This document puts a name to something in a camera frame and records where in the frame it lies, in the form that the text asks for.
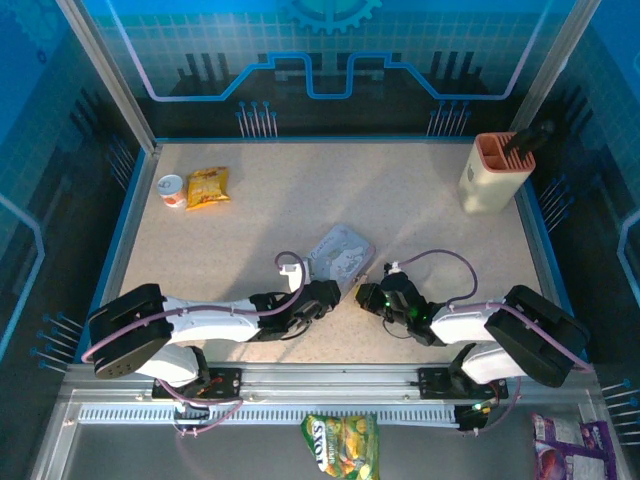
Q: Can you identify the green yellow snack bag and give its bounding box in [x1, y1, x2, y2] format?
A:
[300, 413, 380, 480]

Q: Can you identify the beige knife block orange top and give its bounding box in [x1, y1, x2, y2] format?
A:
[457, 132, 537, 217]

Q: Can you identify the white orange cup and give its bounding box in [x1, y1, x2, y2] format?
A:
[157, 173, 188, 210]

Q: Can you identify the purple snack bag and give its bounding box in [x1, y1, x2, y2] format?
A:
[530, 412, 619, 480]

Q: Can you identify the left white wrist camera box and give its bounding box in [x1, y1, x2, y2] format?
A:
[278, 262, 306, 292]

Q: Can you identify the aluminium mounting rail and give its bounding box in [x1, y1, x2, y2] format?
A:
[62, 362, 604, 404]

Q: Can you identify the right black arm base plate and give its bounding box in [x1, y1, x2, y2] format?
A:
[417, 367, 509, 401]

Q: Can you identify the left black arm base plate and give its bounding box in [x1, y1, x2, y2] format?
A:
[152, 367, 251, 401]

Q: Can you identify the slotted grey cable duct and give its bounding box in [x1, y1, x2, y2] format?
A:
[77, 403, 459, 427]

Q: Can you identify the aluminium side rail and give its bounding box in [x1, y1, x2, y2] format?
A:
[514, 179, 589, 364]
[82, 144, 161, 364]

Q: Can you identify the black knife handle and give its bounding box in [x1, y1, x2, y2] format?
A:
[504, 118, 556, 156]

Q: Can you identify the aluminium frame post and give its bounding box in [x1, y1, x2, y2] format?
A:
[508, 0, 604, 132]
[54, 0, 162, 154]

